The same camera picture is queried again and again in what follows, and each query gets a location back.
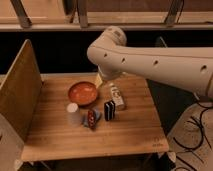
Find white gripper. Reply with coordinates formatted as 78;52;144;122
94;67;122;88

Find white ceramic cup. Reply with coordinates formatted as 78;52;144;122
66;103;82;126

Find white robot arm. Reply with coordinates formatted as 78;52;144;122
87;26;213;99

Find black striped eraser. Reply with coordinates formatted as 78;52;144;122
104;100;115;121

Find orange bowl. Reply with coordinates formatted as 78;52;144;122
68;81;98;106

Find white rectangular box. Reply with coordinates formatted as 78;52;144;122
109;83;125;110

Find dark right side panel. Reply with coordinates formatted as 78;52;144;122
155;37;167;47

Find left wooden side panel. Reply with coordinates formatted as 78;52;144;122
0;39;42;141

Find wooden shelf frame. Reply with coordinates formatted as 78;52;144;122
0;0;213;32

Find black floor cables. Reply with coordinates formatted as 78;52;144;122
172;101;213;171

